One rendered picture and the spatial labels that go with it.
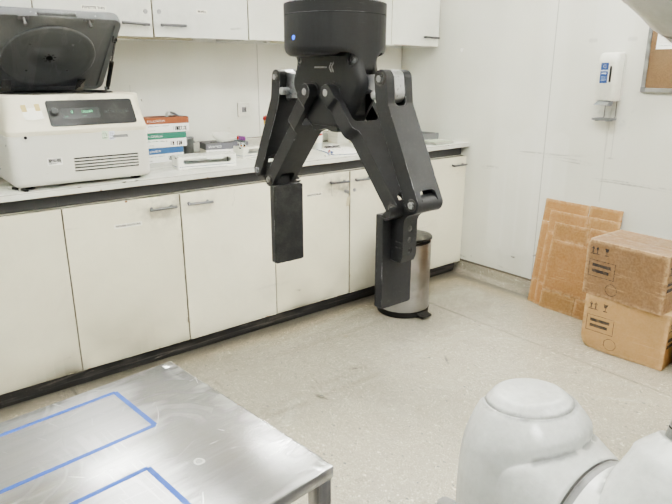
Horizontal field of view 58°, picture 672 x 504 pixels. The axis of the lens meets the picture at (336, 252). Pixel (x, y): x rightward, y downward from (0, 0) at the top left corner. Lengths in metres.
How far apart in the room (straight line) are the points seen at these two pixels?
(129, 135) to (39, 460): 1.92
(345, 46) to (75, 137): 2.29
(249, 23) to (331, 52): 2.91
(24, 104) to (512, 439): 2.30
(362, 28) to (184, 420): 0.74
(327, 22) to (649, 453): 0.52
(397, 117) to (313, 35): 0.08
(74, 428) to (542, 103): 3.22
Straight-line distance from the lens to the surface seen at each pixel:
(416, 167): 0.41
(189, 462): 0.93
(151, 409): 1.07
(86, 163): 2.70
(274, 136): 0.53
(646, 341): 3.22
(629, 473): 0.72
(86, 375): 2.99
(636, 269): 3.12
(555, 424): 0.76
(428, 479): 2.24
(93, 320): 2.85
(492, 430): 0.77
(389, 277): 0.43
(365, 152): 0.43
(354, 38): 0.43
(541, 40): 3.80
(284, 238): 0.54
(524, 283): 3.99
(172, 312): 2.98
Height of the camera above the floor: 1.35
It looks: 17 degrees down
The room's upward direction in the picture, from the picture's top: straight up
